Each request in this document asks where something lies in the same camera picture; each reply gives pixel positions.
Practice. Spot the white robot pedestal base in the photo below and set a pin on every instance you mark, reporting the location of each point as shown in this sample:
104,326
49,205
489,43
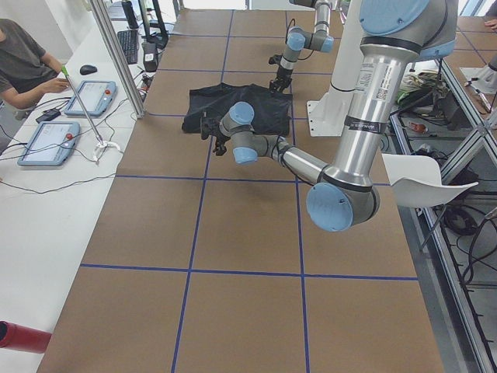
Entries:
326,117

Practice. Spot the teach pendant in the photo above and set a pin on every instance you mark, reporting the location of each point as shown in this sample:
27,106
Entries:
51,144
96,96

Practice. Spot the black graphic t-shirt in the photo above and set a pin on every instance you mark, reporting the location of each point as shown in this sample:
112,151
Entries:
266,111

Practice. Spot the red fire extinguisher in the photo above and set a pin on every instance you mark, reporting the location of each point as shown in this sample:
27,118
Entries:
22,338

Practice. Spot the far teach pendant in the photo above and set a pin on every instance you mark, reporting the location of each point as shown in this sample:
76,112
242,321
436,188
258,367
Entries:
96,96

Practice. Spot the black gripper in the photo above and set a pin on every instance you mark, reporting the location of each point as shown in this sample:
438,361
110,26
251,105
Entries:
221,138
283,74

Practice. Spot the metal reacher grabber tool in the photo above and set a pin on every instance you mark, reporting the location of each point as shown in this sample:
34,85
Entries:
102,144

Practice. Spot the seated person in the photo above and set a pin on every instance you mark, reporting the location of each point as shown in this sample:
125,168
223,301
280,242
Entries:
25,67

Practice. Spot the black power adapter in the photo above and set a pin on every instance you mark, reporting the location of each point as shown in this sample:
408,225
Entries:
48,115

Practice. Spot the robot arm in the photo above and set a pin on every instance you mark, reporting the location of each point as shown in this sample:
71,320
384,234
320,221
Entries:
298,39
392,35

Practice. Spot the person's hand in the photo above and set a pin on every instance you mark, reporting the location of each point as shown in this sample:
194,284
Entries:
56,85

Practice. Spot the white plastic chair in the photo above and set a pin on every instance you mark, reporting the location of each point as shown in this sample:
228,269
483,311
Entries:
416,181

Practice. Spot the black computer mouse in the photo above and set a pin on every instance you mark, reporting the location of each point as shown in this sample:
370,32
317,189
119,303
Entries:
87,69

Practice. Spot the black keyboard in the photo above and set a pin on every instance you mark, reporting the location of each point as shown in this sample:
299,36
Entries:
128,40

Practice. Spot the aluminium frame post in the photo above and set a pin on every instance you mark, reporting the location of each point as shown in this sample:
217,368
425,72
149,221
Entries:
110,39

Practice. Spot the near teach pendant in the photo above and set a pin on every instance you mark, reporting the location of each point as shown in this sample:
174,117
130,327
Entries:
51,144

